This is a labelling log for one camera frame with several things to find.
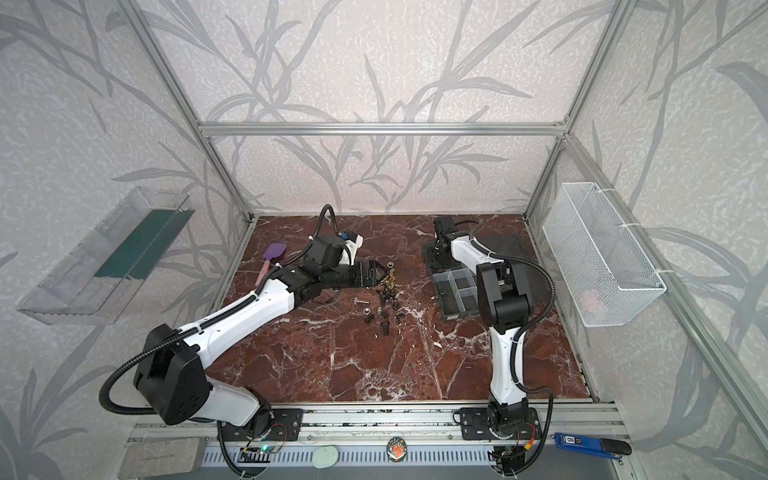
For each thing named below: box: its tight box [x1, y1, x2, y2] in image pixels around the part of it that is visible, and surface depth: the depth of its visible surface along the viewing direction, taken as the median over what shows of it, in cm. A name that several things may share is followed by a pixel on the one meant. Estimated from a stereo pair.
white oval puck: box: [313, 445, 339, 469], surface depth 70 cm
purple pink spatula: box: [255, 242, 287, 288], surface depth 110 cm
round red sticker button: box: [386, 436, 408, 463], surface depth 72 cm
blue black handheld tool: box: [554, 433, 632, 460], surface depth 71 cm
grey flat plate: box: [118, 437, 207, 479], surface depth 68 cm
